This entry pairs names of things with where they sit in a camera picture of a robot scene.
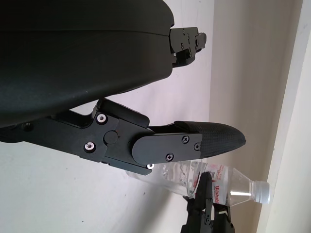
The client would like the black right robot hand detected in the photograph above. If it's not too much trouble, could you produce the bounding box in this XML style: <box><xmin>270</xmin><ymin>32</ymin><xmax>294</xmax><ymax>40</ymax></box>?
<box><xmin>181</xmin><ymin>171</ymin><xmax>236</xmax><ymax>233</ymax></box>

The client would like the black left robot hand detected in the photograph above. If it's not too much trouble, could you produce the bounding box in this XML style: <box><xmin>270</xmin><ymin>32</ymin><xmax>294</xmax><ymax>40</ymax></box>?
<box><xmin>0</xmin><ymin>0</ymin><xmax>247</xmax><ymax>177</ymax></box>

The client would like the clear plastic water bottle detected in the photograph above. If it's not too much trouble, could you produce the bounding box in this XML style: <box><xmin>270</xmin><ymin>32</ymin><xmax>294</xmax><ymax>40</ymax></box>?
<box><xmin>194</xmin><ymin>163</ymin><xmax>271</xmax><ymax>207</ymax></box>

